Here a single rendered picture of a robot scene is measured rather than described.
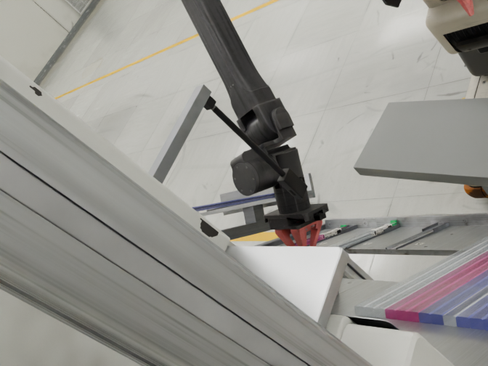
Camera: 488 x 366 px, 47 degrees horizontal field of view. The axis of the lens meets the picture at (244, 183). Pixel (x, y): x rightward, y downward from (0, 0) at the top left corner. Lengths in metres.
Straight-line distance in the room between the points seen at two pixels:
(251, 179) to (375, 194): 1.55
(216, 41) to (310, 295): 0.74
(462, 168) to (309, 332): 1.23
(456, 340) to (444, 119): 1.03
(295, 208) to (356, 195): 1.52
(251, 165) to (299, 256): 0.58
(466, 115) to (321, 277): 1.25
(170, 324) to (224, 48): 0.84
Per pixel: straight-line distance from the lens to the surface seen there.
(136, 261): 0.16
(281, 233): 0.98
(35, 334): 0.31
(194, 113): 0.66
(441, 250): 0.98
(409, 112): 1.65
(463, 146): 1.47
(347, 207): 2.46
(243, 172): 0.91
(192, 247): 0.17
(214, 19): 1.01
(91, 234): 0.16
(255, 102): 0.96
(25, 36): 9.34
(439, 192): 2.25
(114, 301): 0.16
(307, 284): 0.31
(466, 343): 0.58
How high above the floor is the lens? 1.60
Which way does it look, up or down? 31 degrees down
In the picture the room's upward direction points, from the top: 48 degrees counter-clockwise
